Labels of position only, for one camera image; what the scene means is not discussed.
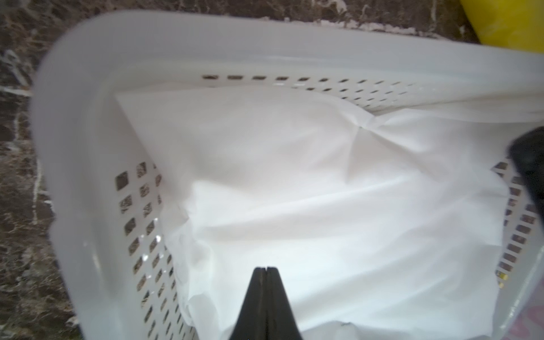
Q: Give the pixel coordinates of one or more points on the white raincoat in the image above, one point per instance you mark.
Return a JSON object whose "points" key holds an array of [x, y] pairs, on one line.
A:
{"points": [[382, 227]]}

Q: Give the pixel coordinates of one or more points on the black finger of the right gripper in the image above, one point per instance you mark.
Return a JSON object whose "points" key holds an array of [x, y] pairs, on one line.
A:
{"points": [[526, 152]]}

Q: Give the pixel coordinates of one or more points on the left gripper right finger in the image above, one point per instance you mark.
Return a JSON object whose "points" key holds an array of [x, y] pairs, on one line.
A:
{"points": [[280, 321]]}

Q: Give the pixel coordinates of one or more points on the yellow raincoat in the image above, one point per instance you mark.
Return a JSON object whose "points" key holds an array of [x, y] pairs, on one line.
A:
{"points": [[515, 24]]}

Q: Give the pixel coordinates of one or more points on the white perforated plastic basket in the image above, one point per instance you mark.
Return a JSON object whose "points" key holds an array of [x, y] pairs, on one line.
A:
{"points": [[106, 234]]}

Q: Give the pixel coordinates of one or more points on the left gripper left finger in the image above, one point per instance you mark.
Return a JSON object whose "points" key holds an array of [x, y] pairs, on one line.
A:
{"points": [[251, 323]]}

